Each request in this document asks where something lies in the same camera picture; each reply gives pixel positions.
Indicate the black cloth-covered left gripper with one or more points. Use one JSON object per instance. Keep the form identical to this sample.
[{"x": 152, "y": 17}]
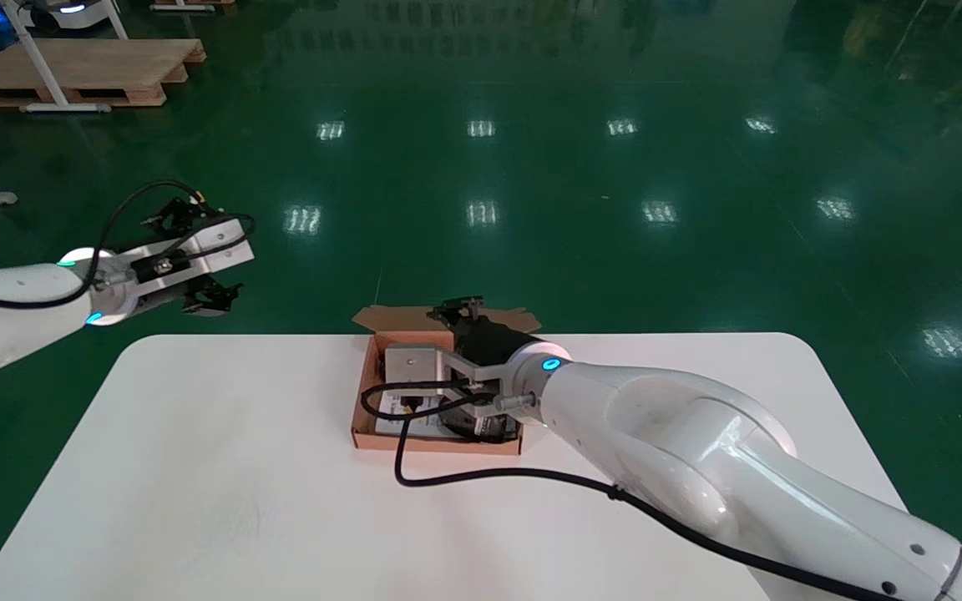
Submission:
[{"x": 165, "y": 292}]

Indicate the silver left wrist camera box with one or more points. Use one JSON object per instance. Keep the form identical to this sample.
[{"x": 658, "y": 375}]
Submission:
[{"x": 214, "y": 246}]

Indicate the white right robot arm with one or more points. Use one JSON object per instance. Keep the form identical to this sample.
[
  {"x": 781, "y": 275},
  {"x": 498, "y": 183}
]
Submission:
[{"x": 698, "y": 451}]

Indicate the thin wooden pallet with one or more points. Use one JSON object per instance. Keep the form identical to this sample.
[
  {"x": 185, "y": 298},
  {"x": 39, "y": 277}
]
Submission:
[{"x": 189, "y": 4}]

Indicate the open brown cardboard box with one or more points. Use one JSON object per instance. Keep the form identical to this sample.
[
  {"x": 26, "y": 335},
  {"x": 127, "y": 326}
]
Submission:
[{"x": 381, "y": 443}]

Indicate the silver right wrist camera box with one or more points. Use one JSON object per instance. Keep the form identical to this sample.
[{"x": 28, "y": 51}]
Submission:
[{"x": 414, "y": 366}]

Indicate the printed white paper manual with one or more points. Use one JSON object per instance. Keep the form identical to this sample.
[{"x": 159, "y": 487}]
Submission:
[{"x": 424, "y": 427}]

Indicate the white metal table frame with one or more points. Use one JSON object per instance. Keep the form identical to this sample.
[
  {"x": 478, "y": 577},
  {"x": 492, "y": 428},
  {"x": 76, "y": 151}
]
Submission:
[{"x": 38, "y": 58}]

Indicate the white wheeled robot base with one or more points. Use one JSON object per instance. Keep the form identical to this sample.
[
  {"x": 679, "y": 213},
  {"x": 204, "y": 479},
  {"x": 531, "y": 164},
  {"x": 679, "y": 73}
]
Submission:
[{"x": 72, "y": 17}]

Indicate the black cloth-covered right gripper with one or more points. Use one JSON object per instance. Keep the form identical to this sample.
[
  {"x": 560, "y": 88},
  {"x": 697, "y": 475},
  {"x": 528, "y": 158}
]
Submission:
[{"x": 489, "y": 342}]

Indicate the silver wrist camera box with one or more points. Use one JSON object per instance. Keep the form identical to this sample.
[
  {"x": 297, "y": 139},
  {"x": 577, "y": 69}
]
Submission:
[
  {"x": 414, "y": 366},
  {"x": 214, "y": 246}
]

